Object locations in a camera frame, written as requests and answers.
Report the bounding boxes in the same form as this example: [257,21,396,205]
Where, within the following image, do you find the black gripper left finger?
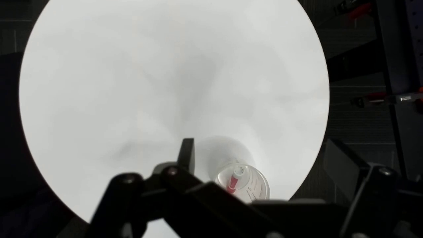
[178,138,196,173]

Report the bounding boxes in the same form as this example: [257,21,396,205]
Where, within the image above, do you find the red and white marker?
[226,167,245,193]

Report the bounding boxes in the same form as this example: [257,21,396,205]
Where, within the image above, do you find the clear plastic cup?
[215,164,270,202]

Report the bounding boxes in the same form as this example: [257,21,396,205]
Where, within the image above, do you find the round white table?
[19,0,330,220]

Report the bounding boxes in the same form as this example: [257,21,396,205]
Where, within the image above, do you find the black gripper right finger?
[324,139,371,202]

